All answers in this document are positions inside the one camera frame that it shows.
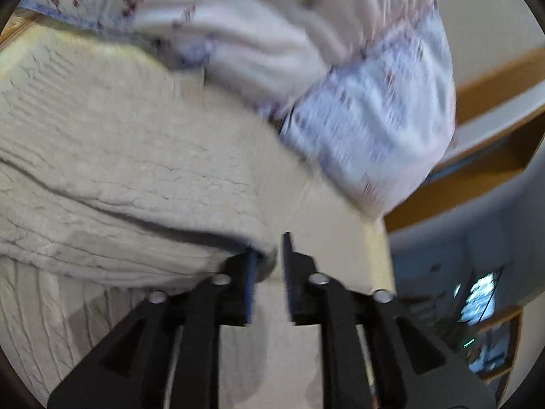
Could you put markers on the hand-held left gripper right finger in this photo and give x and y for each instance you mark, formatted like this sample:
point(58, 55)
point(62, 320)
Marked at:
point(290, 272)

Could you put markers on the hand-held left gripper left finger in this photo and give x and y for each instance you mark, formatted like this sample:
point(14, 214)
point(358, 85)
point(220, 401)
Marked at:
point(250, 279)

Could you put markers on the cream knitted sweater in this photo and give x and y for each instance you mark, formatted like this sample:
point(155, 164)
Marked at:
point(127, 170)

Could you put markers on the wooden side cabinet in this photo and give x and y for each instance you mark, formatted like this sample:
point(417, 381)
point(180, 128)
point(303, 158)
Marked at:
point(494, 341)

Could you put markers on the floral patterned quilt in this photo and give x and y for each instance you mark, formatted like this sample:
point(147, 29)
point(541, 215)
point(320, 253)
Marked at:
point(323, 59)

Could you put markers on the wooden headboard shelf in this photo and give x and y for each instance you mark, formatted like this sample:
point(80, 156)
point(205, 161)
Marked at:
point(481, 145)

